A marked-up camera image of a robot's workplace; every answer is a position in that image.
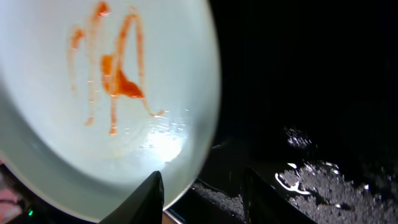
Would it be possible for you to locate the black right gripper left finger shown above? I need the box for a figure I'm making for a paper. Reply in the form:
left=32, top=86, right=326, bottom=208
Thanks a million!
left=98, top=171, right=164, bottom=224

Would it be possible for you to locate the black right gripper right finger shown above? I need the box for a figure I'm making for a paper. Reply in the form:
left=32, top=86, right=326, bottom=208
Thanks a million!
left=241, top=167, right=316, bottom=224

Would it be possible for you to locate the pale blue plate front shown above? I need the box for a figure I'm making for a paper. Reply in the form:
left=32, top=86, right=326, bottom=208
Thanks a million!
left=1, top=1, right=221, bottom=222

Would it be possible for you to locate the round black tray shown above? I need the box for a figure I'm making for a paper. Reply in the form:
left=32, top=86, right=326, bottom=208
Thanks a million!
left=167, top=1, right=397, bottom=223

